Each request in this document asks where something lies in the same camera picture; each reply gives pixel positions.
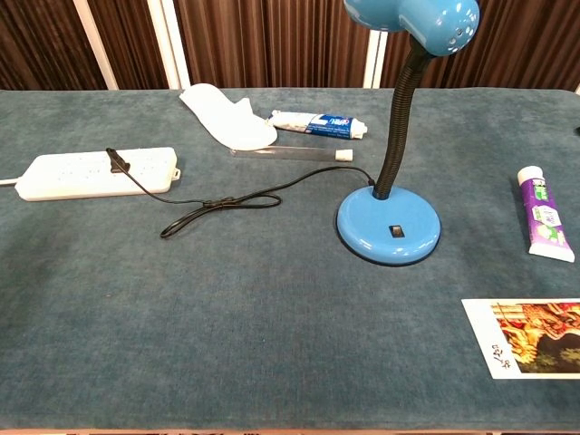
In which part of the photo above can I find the blue gooseneck desk lamp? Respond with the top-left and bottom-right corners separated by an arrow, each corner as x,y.
335,0 -> 481,267

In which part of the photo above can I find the clear tube with white cap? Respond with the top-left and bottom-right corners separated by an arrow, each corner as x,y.
229,145 -> 354,163

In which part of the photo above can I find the blue white toothpaste tube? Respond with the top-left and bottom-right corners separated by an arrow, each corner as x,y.
266,109 -> 369,141

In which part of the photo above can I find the blue grey tablecloth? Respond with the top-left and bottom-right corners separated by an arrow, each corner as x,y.
0,86 -> 580,431

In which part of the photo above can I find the white disposable slipper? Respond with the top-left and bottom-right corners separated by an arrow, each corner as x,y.
179,82 -> 278,152

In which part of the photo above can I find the brown slatted partition panel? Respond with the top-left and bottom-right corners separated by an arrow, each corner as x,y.
0,0 -> 580,92

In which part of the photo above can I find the white power strip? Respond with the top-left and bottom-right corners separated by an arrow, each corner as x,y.
14,146 -> 181,202

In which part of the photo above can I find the purple white toothpaste tube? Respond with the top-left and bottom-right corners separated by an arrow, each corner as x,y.
517,165 -> 576,264

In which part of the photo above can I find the white bordered photo card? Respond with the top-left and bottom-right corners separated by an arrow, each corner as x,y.
460,297 -> 580,381

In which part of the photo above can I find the black lamp power cord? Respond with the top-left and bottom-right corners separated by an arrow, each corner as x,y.
105,147 -> 376,241

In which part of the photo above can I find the white partition frame post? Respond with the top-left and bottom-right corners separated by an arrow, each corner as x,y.
362,30 -> 388,90
147,0 -> 191,90
72,0 -> 120,91

